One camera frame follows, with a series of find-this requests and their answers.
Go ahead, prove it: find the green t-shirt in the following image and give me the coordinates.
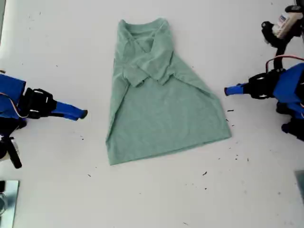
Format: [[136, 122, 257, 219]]
[[105, 18, 232, 166]]

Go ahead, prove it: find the arm servo wire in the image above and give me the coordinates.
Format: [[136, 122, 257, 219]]
[[0, 91, 33, 119], [265, 55, 304, 73]]

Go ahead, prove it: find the camera black stalk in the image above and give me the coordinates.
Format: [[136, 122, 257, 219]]
[[273, 44, 289, 72]]

